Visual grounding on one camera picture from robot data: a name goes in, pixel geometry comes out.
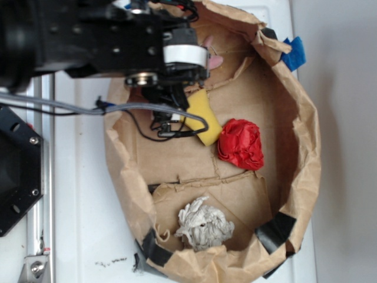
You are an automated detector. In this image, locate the crumpled red paper ball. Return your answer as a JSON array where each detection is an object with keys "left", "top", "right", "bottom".
[{"left": 217, "top": 119, "right": 264, "bottom": 171}]

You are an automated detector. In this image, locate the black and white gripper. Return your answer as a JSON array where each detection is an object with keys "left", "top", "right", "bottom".
[{"left": 123, "top": 0, "right": 211, "bottom": 89}]

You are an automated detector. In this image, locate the grey sleeved cable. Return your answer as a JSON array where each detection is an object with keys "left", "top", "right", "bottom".
[{"left": 0, "top": 91, "right": 210, "bottom": 139}]

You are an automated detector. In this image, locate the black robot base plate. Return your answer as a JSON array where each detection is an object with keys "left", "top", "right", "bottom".
[{"left": 1, "top": 106, "right": 43, "bottom": 237}]

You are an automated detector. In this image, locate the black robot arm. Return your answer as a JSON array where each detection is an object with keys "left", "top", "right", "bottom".
[{"left": 1, "top": 1, "right": 210, "bottom": 92}]

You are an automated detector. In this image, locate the yellow sponge piece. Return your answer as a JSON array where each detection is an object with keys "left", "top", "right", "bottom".
[{"left": 187, "top": 89, "right": 222, "bottom": 146}]

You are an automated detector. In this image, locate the metal corner bracket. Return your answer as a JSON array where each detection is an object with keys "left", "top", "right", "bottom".
[{"left": 18, "top": 255, "right": 51, "bottom": 283}]

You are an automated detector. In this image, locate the pink plush bunny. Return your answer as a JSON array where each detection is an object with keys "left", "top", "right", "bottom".
[{"left": 201, "top": 35, "right": 224, "bottom": 70}]

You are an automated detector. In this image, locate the aluminium extrusion rail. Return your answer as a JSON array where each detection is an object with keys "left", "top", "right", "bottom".
[{"left": 22, "top": 72, "right": 56, "bottom": 283}]

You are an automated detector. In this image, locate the brown paper bag enclosure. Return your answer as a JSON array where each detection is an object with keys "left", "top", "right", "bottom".
[{"left": 104, "top": 1, "right": 321, "bottom": 282}]

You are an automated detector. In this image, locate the crumpled white paper ball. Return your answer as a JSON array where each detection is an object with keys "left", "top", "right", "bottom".
[{"left": 174, "top": 196, "right": 235, "bottom": 252}]

